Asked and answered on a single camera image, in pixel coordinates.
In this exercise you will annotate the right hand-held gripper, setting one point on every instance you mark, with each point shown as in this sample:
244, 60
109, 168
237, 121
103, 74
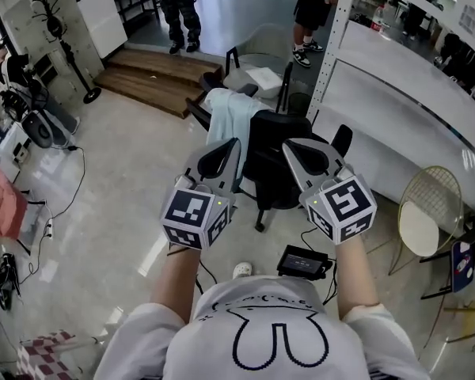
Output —
344, 208

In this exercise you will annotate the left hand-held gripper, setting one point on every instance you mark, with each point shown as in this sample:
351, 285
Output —
188, 216

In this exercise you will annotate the black office chair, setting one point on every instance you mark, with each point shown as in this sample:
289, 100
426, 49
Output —
277, 141

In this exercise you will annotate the light blue clothes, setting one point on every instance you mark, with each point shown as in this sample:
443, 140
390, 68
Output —
229, 117

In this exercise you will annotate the person's right forearm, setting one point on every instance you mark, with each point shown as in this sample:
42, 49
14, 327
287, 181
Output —
354, 279

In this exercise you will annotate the person's left forearm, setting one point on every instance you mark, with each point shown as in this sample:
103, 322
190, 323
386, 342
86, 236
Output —
174, 283

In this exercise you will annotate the black mesh waste bin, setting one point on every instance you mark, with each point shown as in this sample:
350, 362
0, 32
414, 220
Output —
299, 103

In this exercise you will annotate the white paper sheet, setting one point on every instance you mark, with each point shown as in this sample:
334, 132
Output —
263, 77

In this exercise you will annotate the black small monitor device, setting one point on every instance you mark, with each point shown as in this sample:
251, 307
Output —
301, 260

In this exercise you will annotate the person's white clog shoe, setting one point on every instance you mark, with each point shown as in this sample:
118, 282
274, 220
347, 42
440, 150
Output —
242, 270

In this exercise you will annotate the wooden step platform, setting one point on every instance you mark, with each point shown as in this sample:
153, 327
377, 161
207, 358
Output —
154, 77

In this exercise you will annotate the grey armchair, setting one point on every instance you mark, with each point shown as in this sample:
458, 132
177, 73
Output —
261, 46

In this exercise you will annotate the black coat stand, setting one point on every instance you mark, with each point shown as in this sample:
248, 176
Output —
92, 95

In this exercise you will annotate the clear water bottle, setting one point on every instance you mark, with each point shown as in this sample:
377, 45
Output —
381, 20

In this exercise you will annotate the white power strip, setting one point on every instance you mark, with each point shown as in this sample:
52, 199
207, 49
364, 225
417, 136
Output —
49, 228

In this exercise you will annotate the black bag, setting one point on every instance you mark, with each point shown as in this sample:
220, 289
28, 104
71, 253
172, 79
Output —
461, 61

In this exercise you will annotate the black round backpack device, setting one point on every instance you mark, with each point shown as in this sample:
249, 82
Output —
37, 129

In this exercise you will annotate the white cabinet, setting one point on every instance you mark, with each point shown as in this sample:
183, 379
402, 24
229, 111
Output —
103, 26

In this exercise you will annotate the person's white printed t-shirt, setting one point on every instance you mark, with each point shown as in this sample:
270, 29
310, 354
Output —
261, 354

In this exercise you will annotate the small white box device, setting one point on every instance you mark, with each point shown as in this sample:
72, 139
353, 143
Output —
21, 153

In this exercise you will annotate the pink padded jacket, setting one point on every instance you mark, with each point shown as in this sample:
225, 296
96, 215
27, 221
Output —
2, 200

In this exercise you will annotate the black handheld device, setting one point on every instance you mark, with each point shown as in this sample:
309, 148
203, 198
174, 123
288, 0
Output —
6, 279

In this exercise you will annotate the pink white checkered box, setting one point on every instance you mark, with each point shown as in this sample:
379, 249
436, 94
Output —
43, 362

